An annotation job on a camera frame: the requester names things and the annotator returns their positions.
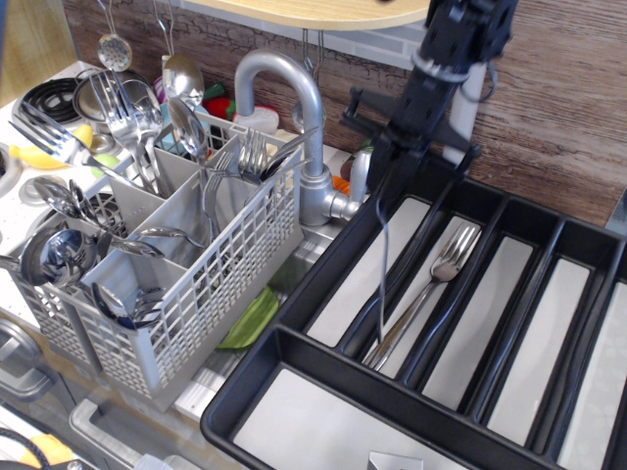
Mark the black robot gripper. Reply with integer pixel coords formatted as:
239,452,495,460
341,58,480,200

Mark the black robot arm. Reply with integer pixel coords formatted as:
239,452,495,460
341,1,517,191

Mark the steel fork in tray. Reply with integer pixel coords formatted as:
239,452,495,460
363,222,482,371

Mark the steel forks cluster in basket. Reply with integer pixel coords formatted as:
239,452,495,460
238,127,317,184

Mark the black cutlery tray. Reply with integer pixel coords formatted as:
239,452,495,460
200,162,626,469

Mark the grey plastic cutlery basket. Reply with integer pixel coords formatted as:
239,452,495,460
4,113,306,413

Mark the large steel fork leaning left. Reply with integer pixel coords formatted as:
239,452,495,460
11,100,144,190

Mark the steel ladle spoon in basket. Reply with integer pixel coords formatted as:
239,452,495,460
19,227,98,287

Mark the grey metal pole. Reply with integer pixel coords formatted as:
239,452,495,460
449,65,487,140

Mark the silver kitchen faucet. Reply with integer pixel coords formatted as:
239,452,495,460
234,50,371,226

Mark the wooden round shelf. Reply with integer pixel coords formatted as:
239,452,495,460
181,0,430,31

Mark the red toy vegetable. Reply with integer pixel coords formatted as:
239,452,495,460
202,82,236,121

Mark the green leaf toy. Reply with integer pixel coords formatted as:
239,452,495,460
217,286,279,351

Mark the hanging perforated skimmer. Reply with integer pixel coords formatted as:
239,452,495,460
97,0,132,72

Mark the steel pot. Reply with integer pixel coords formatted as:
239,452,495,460
72,69,149,131

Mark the black stove burner coil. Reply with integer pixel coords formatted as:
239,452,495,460
23,78,78,123

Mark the yellow toy banana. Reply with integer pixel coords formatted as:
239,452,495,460
8,126,86,169

